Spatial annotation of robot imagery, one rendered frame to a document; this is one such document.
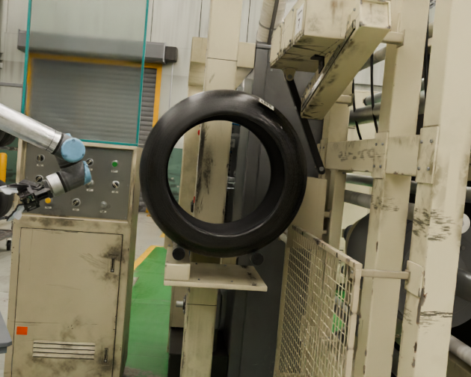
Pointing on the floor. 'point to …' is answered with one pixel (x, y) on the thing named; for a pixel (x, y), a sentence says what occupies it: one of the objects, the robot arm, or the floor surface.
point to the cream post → (211, 182)
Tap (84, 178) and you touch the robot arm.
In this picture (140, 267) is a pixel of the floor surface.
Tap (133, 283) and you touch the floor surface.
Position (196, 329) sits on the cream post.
